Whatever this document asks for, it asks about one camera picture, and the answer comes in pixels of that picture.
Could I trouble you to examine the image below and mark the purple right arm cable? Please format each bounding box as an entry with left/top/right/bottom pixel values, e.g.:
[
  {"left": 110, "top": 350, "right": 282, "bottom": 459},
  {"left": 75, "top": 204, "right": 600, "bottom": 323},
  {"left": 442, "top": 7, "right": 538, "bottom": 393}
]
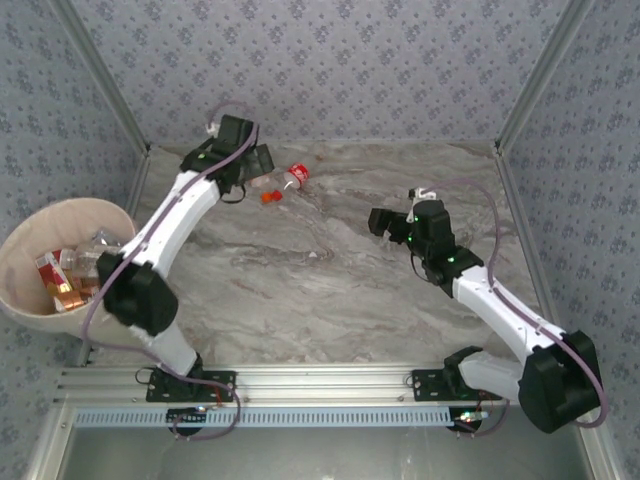
[{"left": 424, "top": 178, "right": 610, "bottom": 430}]

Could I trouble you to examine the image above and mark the clear bluish crushed bottle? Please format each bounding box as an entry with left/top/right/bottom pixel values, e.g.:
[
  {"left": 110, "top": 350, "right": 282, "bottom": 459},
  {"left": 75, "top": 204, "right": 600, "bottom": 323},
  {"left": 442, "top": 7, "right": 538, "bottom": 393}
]
[{"left": 89, "top": 227, "right": 126, "bottom": 256}]

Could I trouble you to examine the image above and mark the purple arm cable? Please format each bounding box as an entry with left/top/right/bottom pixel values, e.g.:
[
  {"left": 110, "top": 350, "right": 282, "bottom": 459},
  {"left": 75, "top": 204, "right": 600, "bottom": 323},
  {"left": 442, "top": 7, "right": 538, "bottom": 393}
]
[
  {"left": 424, "top": 178, "right": 610, "bottom": 430},
  {"left": 79, "top": 101, "right": 261, "bottom": 376}
]

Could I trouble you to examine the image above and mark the red label small bottle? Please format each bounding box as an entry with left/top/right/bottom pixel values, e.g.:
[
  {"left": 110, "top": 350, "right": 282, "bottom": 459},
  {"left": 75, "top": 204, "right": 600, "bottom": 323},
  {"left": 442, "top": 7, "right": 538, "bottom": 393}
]
[{"left": 283, "top": 162, "right": 311, "bottom": 191}]

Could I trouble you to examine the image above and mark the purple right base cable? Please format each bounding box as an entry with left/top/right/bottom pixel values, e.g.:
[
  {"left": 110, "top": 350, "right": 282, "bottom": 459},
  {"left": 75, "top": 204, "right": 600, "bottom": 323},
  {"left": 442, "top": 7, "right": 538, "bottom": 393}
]
[{"left": 454, "top": 394, "right": 512, "bottom": 439}]

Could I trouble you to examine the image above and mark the red gold label tea bottle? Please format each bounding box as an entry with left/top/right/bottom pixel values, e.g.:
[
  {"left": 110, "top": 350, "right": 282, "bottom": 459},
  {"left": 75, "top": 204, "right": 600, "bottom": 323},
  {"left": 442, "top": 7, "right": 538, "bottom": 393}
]
[{"left": 34, "top": 249, "right": 74, "bottom": 299}]

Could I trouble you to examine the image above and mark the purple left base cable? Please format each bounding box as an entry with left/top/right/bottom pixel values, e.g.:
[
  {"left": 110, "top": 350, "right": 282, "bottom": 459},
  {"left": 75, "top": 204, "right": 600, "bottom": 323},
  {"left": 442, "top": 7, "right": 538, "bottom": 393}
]
[{"left": 169, "top": 374, "right": 244, "bottom": 442}]

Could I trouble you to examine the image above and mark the black controller board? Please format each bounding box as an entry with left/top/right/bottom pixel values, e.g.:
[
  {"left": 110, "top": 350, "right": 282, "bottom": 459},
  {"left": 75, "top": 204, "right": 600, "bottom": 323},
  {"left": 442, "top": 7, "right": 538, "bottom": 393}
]
[
  {"left": 166, "top": 407, "right": 209, "bottom": 426},
  {"left": 447, "top": 407, "right": 494, "bottom": 434}
]

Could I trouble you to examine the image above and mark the grey metal base sheet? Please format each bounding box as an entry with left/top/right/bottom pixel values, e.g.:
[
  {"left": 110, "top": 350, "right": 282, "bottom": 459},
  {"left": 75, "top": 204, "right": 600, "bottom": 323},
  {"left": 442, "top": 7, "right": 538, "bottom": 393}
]
[{"left": 49, "top": 404, "right": 601, "bottom": 480}]

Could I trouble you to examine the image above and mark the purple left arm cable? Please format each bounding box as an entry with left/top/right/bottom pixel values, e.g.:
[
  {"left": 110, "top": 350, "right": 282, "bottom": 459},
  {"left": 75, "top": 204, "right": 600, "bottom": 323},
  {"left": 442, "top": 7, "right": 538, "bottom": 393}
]
[{"left": 79, "top": 101, "right": 261, "bottom": 376}]

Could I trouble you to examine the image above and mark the aluminium frame post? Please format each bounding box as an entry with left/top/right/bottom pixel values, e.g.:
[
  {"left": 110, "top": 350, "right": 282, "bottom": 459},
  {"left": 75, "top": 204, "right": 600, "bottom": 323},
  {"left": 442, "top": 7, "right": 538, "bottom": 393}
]
[
  {"left": 47, "top": 0, "right": 154, "bottom": 156},
  {"left": 492, "top": 0, "right": 599, "bottom": 159}
]

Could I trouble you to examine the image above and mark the aluminium mounting rail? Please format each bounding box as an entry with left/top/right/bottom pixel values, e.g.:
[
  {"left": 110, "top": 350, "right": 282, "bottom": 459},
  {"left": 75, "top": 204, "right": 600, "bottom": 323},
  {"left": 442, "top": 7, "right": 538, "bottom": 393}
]
[{"left": 54, "top": 364, "right": 599, "bottom": 406}]

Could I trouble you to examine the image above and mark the beige round bin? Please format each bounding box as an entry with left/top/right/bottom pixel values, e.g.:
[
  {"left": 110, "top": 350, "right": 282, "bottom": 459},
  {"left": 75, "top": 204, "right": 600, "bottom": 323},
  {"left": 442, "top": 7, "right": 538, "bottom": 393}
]
[{"left": 0, "top": 198, "right": 146, "bottom": 346}]

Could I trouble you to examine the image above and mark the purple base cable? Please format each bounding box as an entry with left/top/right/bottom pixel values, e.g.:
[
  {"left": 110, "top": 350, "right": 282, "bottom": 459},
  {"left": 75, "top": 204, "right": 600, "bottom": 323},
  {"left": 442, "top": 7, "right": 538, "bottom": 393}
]
[
  {"left": 169, "top": 374, "right": 244, "bottom": 442},
  {"left": 454, "top": 394, "right": 512, "bottom": 439}
]

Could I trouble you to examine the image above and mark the grey slotted cable tray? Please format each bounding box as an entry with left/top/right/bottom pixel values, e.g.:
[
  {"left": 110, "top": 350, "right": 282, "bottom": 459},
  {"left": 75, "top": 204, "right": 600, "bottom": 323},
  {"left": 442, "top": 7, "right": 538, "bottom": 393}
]
[{"left": 74, "top": 405, "right": 494, "bottom": 430}]

